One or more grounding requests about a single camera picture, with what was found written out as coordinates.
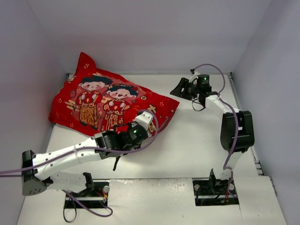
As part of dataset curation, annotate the black cable loop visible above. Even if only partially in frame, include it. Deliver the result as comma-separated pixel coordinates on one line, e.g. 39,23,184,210
62,196,77,223

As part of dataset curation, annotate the red printed pillowcase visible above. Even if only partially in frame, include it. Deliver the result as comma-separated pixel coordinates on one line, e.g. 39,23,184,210
48,52,180,136

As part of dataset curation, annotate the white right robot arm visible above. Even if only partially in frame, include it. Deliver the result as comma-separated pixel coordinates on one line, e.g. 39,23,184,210
170,75,255,186

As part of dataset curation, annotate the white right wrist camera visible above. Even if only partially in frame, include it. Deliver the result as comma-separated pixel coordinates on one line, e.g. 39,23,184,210
189,68,200,83

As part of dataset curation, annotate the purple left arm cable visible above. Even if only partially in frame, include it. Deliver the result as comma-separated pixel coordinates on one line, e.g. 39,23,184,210
0,109,159,218

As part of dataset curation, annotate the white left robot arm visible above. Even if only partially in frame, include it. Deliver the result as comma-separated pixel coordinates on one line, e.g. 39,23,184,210
21,122,150,196

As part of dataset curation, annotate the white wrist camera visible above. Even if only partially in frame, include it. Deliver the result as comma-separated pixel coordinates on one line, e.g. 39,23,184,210
134,111,153,131
189,68,200,83

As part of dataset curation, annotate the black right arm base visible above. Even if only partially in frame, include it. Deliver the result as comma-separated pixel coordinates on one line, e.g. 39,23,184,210
192,169,239,207

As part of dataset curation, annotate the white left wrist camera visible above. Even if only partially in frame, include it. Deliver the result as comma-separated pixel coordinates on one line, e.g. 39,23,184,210
134,111,153,131

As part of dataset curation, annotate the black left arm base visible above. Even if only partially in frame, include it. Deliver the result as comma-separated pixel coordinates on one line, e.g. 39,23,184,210
68,172,110,209

